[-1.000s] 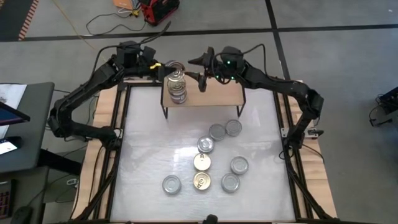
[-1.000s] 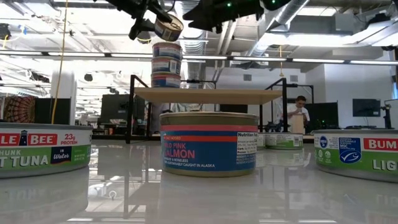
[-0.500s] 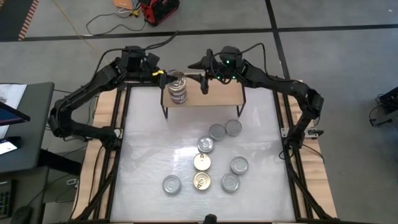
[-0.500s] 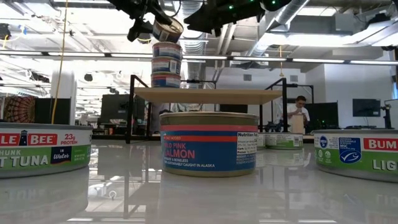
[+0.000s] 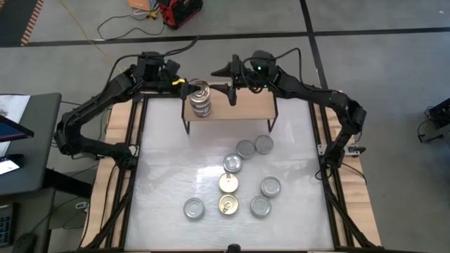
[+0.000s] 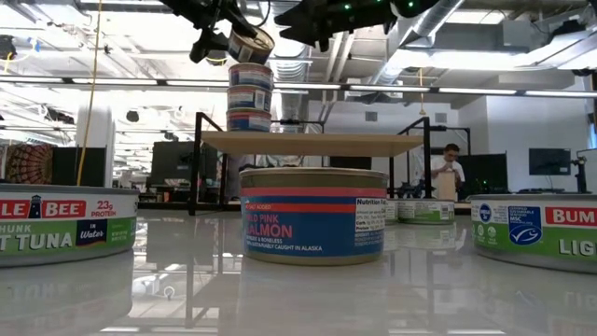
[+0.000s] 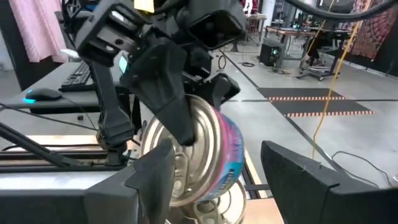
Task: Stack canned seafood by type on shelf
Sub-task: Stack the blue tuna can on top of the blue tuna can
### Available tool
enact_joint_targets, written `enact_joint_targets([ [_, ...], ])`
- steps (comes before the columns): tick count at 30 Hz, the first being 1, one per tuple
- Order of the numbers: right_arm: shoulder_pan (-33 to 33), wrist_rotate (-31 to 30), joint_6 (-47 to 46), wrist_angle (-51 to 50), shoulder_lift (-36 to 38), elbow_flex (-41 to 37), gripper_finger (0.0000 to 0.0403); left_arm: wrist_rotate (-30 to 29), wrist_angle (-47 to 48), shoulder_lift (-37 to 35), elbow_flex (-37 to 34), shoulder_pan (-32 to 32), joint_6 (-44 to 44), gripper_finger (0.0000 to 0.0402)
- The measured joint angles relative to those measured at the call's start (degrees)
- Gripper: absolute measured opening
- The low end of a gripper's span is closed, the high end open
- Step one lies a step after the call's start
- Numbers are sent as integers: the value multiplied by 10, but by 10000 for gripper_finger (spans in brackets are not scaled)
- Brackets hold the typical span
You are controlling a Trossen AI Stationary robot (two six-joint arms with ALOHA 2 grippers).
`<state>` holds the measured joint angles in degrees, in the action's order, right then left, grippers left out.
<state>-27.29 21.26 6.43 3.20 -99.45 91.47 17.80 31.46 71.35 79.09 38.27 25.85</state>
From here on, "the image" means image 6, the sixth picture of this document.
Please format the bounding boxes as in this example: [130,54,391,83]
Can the black desk monitor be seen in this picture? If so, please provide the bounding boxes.
[150,140,219,181]

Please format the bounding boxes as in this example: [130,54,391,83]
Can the silver ribbed ventilation duct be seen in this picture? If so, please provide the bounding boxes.
[270,44,309,123]

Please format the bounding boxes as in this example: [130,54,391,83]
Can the pink salmon can blue label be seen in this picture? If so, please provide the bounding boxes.
[226,107,273,133]
[226,84,273,113]
[226,25,276,66]
[228,62,275,91]
[239,167,389,267]

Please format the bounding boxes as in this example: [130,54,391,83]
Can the yellow power cable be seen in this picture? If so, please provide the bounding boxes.
[76,0,104,188]

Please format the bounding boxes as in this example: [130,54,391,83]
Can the large black screen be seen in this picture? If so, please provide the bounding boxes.
[455,152,509,196]

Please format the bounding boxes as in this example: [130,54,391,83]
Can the red patterned cloth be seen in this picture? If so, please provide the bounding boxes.
[3,143,55,186]

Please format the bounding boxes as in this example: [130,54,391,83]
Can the large silver ventilation duct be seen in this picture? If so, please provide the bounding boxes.
[372,0,467,88]

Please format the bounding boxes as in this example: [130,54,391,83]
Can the wooden shelf black metal legs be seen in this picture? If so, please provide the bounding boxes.
[188,110,434,217]

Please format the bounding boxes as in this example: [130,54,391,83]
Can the black wall monitor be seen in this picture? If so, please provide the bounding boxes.
[528,147,572,176]

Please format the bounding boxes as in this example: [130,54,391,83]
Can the black camera on stand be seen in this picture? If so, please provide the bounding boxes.
[572,156,590,195]

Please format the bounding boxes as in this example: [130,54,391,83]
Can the cardboard box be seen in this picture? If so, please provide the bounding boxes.
[436,169,458,202]

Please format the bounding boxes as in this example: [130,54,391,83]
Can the long ceiling light strip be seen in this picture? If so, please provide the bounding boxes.
[0,74,597,99]

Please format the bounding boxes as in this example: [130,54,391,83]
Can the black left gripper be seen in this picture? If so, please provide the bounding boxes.
[160,0,258,64]

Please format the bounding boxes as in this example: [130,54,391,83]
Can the person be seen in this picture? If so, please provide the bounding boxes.
[427,142,467,203]

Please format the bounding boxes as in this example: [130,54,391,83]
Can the dark room divider panel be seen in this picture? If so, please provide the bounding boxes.
[50,147,107,189]

